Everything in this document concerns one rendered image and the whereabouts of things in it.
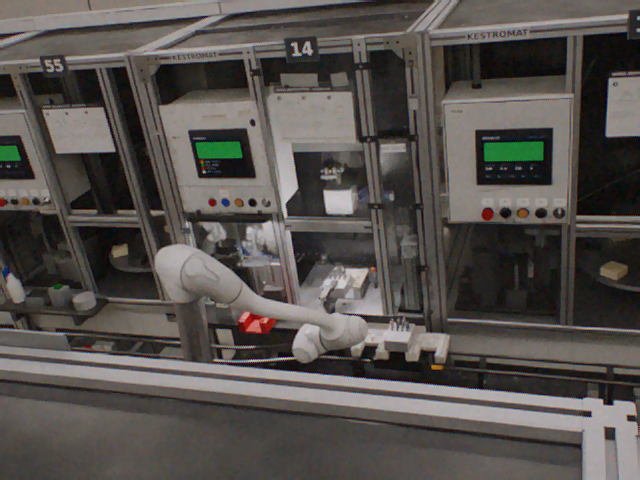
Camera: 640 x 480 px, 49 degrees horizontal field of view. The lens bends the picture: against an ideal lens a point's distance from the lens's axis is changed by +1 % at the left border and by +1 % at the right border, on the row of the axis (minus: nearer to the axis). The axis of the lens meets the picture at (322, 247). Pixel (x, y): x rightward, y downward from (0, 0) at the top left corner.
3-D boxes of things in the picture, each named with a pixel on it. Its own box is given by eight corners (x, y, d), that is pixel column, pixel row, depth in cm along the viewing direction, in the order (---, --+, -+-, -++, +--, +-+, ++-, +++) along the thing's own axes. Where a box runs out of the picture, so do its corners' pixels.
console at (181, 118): (181, 215, 292) (154, 108, 272) (211, 188, 316) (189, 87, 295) (274, 216, 278) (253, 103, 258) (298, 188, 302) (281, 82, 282)
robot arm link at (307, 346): (309, 343, 271) (338, 337, 265) (296, 370, 259) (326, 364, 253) (296, 322, 267) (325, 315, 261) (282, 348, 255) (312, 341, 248)
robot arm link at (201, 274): (249, 276, 225) (224, 265, 234) (213, 251, 212) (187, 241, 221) (229, 312, 223) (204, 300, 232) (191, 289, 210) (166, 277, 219)
